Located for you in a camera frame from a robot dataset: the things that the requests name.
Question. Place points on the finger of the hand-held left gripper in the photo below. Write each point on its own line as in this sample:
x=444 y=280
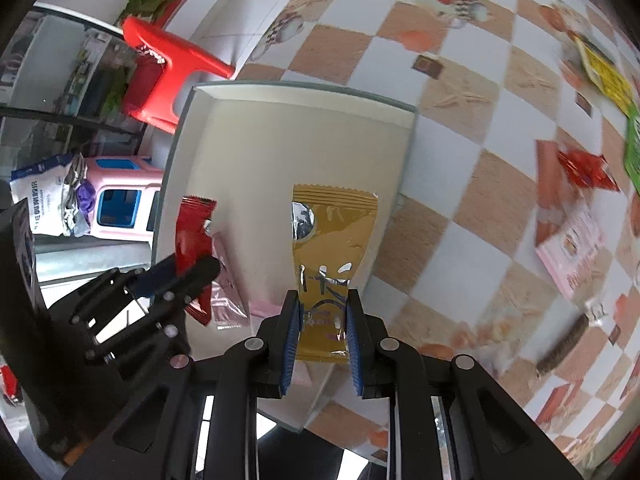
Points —
x=152 y=277
x=200 y=272

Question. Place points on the shiny red snack packet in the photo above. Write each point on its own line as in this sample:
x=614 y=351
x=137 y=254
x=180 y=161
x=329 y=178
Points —
x=585 y=167

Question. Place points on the red plastic stool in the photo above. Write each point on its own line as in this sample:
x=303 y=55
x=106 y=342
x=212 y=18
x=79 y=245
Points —
x=160 y=60

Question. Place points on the brown snack bar packet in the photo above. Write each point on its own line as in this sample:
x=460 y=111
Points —
x=562 y=345

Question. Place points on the pink foil snack packet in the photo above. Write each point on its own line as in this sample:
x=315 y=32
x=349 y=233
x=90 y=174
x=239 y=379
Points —
x=227 y=295

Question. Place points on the checkered tablecloth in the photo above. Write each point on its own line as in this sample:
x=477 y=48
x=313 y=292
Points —
x=450 y=200

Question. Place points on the pink plastic stool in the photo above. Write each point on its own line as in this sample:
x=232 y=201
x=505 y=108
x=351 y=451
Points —
x=125 y=170

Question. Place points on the yellow snack packet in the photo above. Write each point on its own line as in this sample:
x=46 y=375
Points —
x=607 y=77

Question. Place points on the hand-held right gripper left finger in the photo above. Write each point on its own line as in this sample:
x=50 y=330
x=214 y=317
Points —
x=291 y=347

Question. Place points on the large pink snack packet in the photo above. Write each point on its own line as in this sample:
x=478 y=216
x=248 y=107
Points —
x=570 y=255

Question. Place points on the purple and silver bag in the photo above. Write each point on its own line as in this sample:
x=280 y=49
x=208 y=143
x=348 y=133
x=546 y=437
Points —
x=82 y=200

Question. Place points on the white rectangular tray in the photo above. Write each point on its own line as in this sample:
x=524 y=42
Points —
x=300 y=135

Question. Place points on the green snack packet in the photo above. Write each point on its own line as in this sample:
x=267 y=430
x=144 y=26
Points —
x=634 y=150

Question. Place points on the gold snack packet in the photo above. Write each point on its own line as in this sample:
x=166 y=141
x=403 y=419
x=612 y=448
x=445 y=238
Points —
x=330 y=230

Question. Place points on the white printed sack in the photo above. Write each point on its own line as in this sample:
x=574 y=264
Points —
x=40 y=195

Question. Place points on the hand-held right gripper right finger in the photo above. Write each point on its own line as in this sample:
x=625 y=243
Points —
x=356 y=352

